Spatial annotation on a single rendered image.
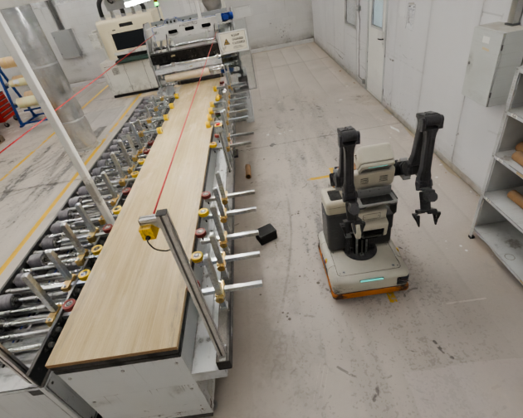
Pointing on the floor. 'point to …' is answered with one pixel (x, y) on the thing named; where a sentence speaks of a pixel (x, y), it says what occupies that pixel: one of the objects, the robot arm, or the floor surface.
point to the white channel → (45, 94)
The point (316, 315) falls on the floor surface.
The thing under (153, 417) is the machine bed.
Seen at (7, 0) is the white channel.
